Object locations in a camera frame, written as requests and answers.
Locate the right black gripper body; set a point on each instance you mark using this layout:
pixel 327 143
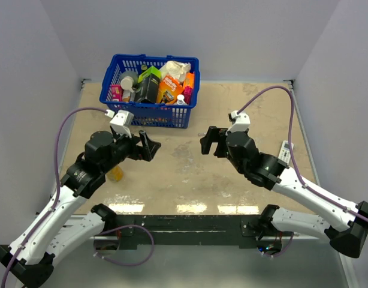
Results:
pixel 222 131

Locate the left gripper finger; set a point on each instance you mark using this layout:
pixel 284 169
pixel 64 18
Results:
pixel 146 149
pixel 153 148

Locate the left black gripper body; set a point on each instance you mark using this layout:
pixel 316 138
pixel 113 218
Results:
pixel 127 146

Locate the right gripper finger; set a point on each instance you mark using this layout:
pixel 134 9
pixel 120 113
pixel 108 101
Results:
pixel 205 146
pixel 211 136

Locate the white grey remote control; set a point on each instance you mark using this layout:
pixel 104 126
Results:
pixel 284 153

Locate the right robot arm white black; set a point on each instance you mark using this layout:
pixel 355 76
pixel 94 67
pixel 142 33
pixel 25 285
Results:
pixel 344 224

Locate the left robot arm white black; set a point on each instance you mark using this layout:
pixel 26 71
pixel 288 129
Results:
pixel 31 258

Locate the blue plastic basket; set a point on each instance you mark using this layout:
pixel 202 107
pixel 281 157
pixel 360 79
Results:
pixel 153 115

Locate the orange juice bottle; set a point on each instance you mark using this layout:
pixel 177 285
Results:
pixel 115 174

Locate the small white cap bottle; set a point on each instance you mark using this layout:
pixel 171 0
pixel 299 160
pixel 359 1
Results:
pixel 180 100

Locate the black green box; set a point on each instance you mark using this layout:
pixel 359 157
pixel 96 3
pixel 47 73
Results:
pixel 148 86

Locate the pink box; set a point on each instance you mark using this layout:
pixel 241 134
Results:
pixel 116 93

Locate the magenta small box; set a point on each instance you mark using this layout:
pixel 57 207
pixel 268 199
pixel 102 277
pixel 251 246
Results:
pixel 187 93

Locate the orange Gillette razor box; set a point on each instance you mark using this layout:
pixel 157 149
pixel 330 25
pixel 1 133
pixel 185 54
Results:
pixel 169 89

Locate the white pump bottle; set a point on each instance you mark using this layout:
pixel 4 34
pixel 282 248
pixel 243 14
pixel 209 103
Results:
pixel 128 80

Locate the crumpled white paper bag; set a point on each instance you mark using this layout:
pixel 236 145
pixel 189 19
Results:
pixel 177 70

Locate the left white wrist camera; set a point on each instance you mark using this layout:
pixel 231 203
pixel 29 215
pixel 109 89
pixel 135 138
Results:
pixel 120 122

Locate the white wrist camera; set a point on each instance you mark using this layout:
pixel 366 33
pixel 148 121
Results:
pixel 240 121
pixel 120 122

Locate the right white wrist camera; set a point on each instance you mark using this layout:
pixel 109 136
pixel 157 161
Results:
pixel 240 121

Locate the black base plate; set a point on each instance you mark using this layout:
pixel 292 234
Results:
pixel 243 231

